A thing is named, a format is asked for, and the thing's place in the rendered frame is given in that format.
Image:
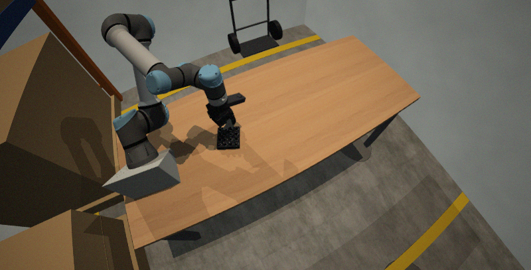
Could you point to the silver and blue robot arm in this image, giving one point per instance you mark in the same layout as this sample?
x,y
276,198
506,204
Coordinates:
x,y
132,127

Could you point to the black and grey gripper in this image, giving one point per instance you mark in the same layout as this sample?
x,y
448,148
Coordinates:
x,y
221,116

